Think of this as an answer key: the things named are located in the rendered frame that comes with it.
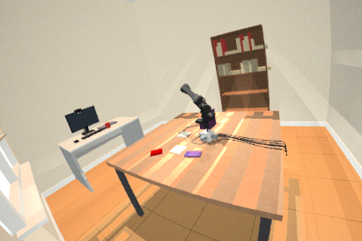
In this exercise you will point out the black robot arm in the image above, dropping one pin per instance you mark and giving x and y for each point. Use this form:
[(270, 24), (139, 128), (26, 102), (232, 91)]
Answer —
[(200, 101)]

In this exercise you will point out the red rectangular block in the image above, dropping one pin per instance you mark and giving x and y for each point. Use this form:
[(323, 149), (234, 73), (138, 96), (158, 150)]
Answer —
[(156, 152)]

